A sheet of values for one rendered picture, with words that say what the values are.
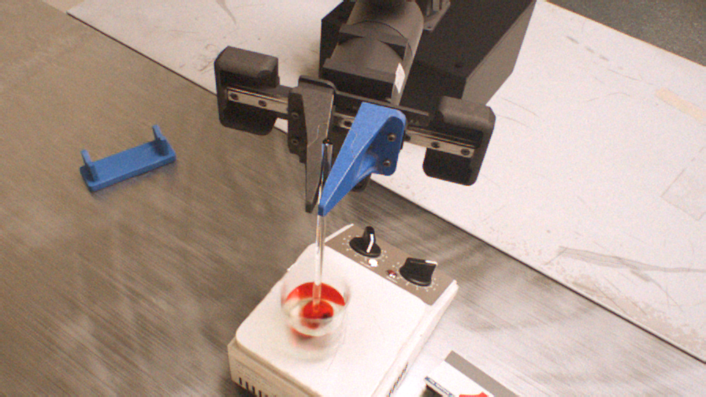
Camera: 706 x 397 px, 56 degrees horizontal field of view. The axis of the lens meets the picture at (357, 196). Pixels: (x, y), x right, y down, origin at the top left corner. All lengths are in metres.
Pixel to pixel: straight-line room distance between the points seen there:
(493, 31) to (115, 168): 0.46
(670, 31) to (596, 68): 1.95
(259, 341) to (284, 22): 0.55
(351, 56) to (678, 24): 2.60
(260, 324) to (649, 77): 0.68
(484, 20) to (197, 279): 0.44
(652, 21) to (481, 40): 2.20
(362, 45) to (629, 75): 0.61
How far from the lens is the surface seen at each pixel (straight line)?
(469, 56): 0.77
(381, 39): 0.47
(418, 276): 0.63
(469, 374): 0.64
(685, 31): 2.98
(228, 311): 0.66
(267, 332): 0.55
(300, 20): 0.98
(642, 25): 2.92
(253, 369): 0.56
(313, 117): 0.41
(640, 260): 0.79
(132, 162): 0.78
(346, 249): 0.63
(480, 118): 0.42
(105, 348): 0.66
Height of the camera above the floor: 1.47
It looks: 50 degrees down
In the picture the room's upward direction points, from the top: 7 degrees clockwise
